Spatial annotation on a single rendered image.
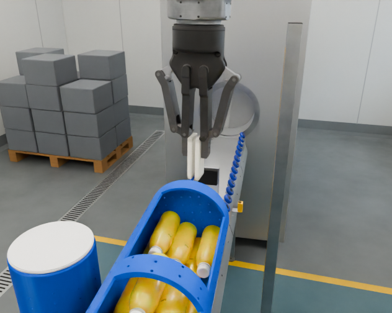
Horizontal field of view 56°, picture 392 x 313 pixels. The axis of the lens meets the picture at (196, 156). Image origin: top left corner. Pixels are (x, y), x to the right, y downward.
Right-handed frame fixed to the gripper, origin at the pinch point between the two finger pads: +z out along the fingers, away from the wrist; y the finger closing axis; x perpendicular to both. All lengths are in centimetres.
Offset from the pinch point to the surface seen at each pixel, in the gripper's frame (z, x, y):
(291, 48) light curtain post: -8, 112, 7
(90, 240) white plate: 53, 40, -50
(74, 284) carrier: 61, 27, -49
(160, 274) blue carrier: 34.3, 10.2, -11.0
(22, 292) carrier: 63, 21, -63
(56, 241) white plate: 53, 36, -60
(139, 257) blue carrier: 34.3, 14.4, -18.2
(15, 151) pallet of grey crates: 134, 267, -298
